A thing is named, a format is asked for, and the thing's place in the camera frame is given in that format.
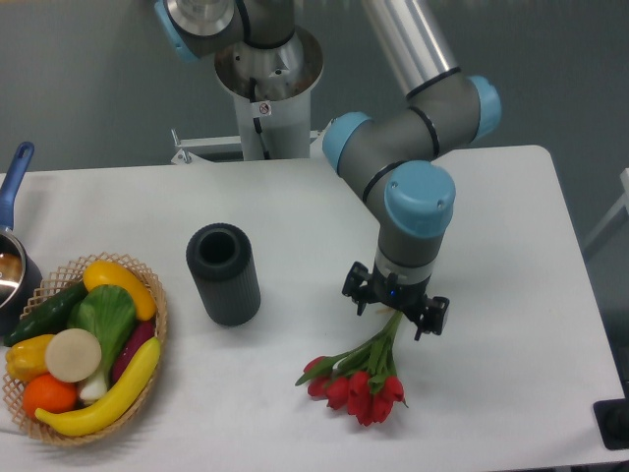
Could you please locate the yellow bell pepper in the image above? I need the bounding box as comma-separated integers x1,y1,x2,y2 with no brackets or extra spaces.
5,334,54,383

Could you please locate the red tulip bouquet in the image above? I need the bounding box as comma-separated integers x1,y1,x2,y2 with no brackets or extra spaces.
295,312,406,427

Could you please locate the black device at edge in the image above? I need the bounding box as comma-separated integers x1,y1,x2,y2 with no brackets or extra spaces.
593,398,628,450

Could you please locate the yellow squash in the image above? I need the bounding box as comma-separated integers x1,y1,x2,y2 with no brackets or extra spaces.
83,260,157,322

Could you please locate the white frame at right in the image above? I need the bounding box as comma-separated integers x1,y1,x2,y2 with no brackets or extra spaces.
582,168,628,261

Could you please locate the orange fruit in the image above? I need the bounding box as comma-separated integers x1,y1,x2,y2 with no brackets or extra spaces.
23,374,78,420

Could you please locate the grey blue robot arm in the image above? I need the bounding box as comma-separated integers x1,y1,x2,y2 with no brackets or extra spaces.
154,1,501,334

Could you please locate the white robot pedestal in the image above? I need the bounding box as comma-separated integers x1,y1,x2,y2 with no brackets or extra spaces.
173,26,323,163

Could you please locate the blue handled saucepan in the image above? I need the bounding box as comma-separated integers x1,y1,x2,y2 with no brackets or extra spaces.
1,142,42,336

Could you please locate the green cucumber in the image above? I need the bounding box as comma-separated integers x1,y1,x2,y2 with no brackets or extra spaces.
4,281,87,347

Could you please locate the yellow banana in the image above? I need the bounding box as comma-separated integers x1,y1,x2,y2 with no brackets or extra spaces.
35,337,161,437

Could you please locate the green bok choy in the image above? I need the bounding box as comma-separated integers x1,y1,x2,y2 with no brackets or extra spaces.
67,284,137,405

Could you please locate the beige round slice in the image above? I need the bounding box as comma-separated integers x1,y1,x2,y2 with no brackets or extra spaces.
44,328,102,383

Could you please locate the dark grey ribbed vase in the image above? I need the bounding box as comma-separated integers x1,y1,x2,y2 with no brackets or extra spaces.
186,222,261,326

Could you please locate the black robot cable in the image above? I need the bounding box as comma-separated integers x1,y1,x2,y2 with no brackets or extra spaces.
247,76,272,160

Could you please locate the woven wicker basket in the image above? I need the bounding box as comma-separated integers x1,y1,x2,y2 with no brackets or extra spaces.
2,253,168,446

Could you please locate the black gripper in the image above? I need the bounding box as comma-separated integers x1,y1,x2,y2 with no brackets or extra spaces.
342,262,449,341

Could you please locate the purple sweet potato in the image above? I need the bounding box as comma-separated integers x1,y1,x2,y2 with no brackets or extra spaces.
110,321,154,384

